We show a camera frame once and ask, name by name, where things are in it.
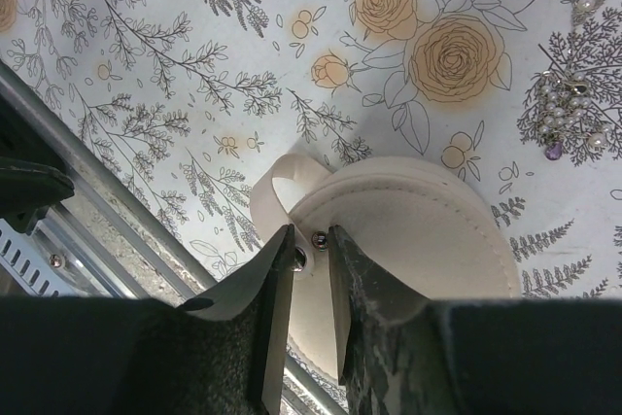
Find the aluminium front rail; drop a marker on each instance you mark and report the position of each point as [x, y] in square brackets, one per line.
[107, 237]

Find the floral patterned table mat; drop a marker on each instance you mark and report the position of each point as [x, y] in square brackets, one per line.
[188, 103]

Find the pearl cluster brooch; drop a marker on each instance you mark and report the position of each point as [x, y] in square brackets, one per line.
[566, 116]

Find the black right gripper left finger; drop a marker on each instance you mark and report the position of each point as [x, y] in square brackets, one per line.
[221, 352]

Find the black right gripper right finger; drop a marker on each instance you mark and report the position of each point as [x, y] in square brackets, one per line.
[399, 352]

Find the beige round jewelry case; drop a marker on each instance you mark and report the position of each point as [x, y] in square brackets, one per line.
[415, 219]

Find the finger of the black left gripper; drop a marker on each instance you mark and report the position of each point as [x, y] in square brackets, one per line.
[28, 190]

